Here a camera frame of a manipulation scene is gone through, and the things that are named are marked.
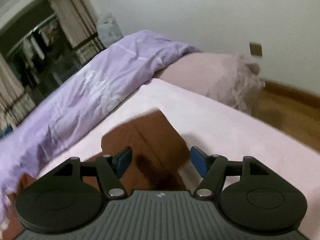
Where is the brown garment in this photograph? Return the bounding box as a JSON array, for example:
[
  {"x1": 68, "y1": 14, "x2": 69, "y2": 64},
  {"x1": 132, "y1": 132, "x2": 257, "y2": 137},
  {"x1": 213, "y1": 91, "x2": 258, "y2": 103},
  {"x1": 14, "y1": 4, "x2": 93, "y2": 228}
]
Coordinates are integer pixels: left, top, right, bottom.
[{"x1": 9, "y1": 111, "x2": 190, "y2": 235}]

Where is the pink bed sheet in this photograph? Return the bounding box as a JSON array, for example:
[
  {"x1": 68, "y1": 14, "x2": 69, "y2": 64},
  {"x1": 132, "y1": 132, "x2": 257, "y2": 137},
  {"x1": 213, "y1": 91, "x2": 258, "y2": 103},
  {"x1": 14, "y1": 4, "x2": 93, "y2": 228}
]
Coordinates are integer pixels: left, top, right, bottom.
[{"x1": 42, "y1": 79, "x2": 319, "y2": 239}]

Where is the striped beige curtain left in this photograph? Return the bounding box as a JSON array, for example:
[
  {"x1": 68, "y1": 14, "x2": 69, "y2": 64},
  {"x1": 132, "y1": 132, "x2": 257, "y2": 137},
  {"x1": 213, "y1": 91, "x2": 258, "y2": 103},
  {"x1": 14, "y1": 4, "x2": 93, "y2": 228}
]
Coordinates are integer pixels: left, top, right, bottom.
[{"x1": 1, "y1": 55, "x2": 36, "y2": 130}]

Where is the striped beige curtain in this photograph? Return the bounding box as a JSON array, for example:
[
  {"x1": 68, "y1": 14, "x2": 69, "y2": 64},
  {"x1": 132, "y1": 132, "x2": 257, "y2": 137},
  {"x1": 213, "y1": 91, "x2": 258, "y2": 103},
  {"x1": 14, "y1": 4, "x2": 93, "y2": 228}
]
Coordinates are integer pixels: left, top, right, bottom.
[
  {"x1": 1, "y1": 55, "x2": 36, "y2": 130},
  {"x1": 48, "y1": 0, "x2": 105, "y2": 64}
]

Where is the purple duvet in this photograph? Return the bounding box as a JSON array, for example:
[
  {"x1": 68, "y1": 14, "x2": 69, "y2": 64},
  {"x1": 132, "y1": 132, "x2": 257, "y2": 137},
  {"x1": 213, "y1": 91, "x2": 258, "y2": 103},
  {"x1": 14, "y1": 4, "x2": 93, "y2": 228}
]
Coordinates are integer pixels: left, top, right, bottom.
[{"x1": 1, "y1": 30, "x2": 197, "y2": 222}]

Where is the white covered fan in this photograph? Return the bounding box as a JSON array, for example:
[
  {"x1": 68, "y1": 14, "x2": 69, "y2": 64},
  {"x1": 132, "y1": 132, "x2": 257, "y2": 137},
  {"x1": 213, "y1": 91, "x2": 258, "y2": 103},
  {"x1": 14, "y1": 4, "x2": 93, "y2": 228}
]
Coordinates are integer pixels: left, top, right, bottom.
[{"x1": 96, "y1": 12, "x2": 123, "y2": 48}]

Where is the striped beige curtain right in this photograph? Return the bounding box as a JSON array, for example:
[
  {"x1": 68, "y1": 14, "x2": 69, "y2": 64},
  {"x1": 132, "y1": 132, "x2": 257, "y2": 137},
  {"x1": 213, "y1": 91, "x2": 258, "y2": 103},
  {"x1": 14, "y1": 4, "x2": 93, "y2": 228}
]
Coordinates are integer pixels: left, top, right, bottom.
[{"x1": 48, "y1": 0, "x2": 105, "y2": 64}]

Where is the brass wall socket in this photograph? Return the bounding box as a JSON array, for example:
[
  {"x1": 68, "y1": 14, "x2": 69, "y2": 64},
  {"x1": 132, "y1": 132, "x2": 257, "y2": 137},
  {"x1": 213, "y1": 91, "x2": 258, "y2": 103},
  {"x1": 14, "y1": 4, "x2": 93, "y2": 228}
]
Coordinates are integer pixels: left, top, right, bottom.
[{"x1": 249, "y1": 42, "x2": 263, "y2": 57}]

